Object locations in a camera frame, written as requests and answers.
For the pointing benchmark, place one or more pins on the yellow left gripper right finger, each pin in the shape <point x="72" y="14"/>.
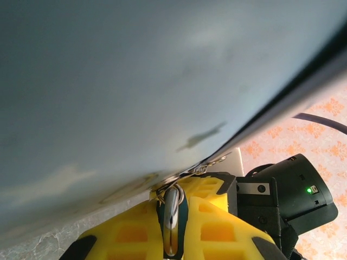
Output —
<point x="225" y="235"/>

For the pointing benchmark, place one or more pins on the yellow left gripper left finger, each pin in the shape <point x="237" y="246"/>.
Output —
<point x="122" y="238"/>

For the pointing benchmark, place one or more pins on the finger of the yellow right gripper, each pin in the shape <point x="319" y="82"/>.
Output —
<point x="202" y="185"/>

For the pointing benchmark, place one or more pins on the pastel cartoon tin box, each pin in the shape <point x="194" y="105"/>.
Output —
<point x="108" y="81"/>

